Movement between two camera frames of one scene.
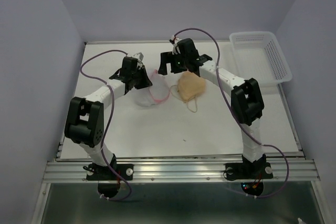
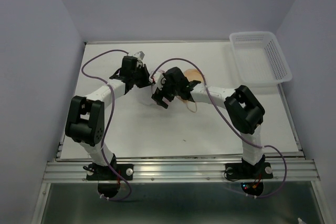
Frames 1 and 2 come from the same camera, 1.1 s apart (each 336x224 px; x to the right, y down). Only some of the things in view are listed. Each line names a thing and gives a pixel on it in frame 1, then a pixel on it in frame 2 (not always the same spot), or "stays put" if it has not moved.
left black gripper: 146,82 stays put
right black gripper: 166,57 to 159,94
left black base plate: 108,190 stays put
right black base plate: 249,171 stays put
